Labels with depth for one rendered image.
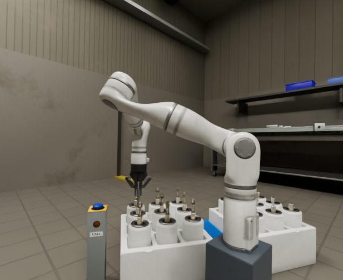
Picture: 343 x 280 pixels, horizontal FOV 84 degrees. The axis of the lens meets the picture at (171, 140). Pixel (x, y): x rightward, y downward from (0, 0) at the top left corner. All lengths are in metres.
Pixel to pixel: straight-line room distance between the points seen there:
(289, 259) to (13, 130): 2.77
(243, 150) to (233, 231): 0.23
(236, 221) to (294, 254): 0.65
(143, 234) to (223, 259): 0.35
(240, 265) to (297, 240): 0.63
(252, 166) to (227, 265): 0.28
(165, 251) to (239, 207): 0.40
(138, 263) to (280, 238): 0.65
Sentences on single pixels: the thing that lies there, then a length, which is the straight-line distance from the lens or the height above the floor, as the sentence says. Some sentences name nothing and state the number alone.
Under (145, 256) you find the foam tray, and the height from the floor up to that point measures 0.16.
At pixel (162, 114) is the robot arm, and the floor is 0.68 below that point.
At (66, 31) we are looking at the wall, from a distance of 3.27.
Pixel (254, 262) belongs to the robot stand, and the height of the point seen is 0.30.
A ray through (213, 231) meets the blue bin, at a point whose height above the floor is 0.09.
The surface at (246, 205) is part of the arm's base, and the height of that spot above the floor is 0.43.
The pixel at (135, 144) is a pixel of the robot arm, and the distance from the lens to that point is 0.90.
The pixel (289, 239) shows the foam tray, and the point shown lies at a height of 0.14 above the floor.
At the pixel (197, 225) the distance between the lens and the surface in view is 0.90.
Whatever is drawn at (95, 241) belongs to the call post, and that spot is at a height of 0.19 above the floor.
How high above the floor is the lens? 0.60
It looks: level
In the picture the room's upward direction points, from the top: 1 degrees clockwise
